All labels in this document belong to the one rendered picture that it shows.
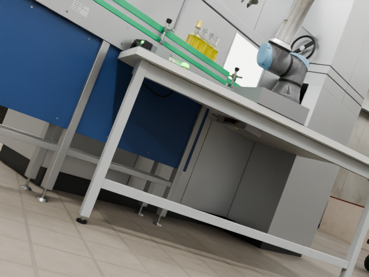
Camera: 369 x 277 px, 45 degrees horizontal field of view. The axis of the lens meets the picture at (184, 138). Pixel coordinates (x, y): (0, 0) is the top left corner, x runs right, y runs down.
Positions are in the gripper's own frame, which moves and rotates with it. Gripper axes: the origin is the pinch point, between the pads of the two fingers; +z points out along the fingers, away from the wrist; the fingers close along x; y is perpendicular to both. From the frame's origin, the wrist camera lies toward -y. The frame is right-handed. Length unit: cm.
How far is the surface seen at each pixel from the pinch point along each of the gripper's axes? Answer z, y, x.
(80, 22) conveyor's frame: 54, 19, -88
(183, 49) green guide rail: 40, 12, -28
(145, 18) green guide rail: 38, 11, -57
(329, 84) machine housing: 3, 8, 107
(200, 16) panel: 19.9, -22.7, -2.5
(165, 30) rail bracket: 37, 13, -46
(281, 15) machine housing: -18, -39, 75
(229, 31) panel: 15.4, -24.2, 26.1
